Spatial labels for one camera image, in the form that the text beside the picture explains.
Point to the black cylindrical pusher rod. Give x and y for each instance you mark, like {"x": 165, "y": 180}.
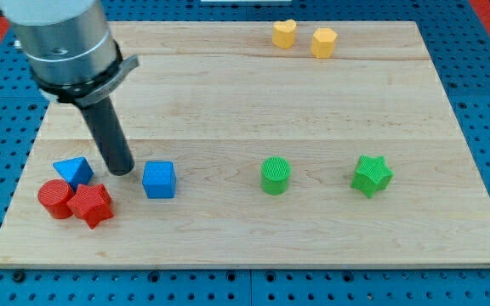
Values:
{"x": 106, "y": 130}

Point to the black clamp flange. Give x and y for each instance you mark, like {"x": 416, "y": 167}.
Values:
{"x": 70, "y": 87}

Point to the blue cube block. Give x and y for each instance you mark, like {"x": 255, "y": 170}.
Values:
{"x": 159, "y": 180}

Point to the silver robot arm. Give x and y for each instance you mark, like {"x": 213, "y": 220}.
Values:
{"x": 74, "y": 57}

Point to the blue triangle block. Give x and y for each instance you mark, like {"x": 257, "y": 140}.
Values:
{"x": 74, "y": 171}

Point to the red star block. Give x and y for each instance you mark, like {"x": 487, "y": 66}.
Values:
{"x": 92, "y": 204}

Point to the red cylinder block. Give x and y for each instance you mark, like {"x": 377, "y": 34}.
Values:
{"x": 54, "y": 195}

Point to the wooden board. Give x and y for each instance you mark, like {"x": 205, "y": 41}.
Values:
{"x": 216, "y": 99}

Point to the green cylinder block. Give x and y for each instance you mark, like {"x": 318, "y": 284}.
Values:
{"x": 275, "y": 174}

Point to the yellow heart block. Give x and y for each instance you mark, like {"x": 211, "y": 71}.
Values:
{"x": 283, "y": 33}

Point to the yellow hexagon block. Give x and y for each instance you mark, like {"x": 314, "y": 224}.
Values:
{"x": 323, "y": 42}

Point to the green star block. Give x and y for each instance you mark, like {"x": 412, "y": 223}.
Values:
{"x": 371, "y": 174}

